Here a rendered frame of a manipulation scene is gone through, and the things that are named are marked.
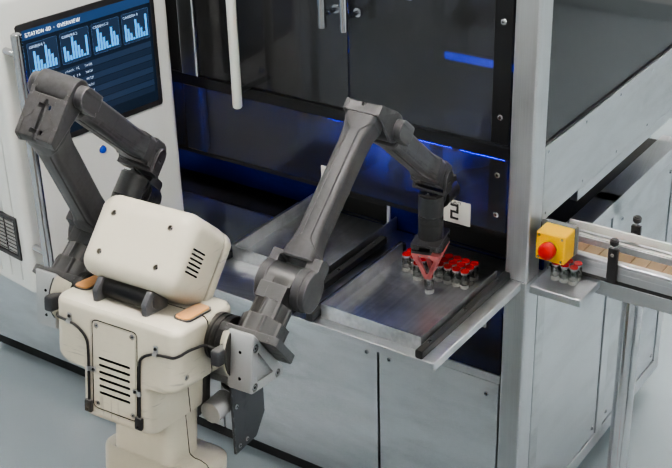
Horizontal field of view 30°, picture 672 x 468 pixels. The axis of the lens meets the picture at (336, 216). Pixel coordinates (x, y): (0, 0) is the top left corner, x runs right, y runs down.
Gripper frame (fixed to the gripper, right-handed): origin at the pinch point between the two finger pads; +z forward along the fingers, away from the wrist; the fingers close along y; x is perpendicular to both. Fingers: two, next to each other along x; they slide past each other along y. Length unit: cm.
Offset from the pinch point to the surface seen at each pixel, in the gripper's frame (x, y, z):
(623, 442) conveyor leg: -44, 21, 52
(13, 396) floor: 152, 40, 93
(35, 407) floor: 142, 37, 93
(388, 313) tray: 6.2, -11.5, 5.8
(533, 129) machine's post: -20.0, 10.5, -33.3
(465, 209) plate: -4.2, 14.5, -9.7
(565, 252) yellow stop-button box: -29.1, 8.3, -5.5
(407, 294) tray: 4.7, -2.2, 5.6
